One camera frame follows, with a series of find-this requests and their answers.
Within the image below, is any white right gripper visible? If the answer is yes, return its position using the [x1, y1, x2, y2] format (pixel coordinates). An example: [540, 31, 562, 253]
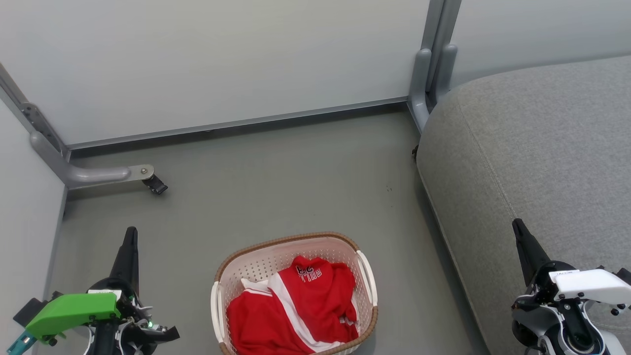
[512, 218, 631, 316]

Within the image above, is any grey fabric sofa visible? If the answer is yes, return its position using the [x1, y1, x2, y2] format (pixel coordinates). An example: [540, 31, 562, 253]
[416, 55, 631, 355]

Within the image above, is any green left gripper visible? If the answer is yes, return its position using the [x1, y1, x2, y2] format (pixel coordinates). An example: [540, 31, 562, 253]
[14, 227, 180, 355]

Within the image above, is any white laundry basket brown rim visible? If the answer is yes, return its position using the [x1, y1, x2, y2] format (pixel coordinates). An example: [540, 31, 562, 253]
[210, 232, 379, 355]

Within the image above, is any red and white shirt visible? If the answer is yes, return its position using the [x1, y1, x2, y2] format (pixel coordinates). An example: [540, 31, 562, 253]
[226, 255, 360, 355]

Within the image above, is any grey partition bottom rail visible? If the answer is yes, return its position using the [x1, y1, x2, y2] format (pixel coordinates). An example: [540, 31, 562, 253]
[66, 97, 410, 151]

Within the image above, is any teal plastic clip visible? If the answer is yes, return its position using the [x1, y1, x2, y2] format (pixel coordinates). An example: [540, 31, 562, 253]
[6, 332, 36, 355]

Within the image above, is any grey partition foot with caster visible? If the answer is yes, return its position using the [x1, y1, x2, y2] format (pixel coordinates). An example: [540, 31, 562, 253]
[0, 63, 169, 196]

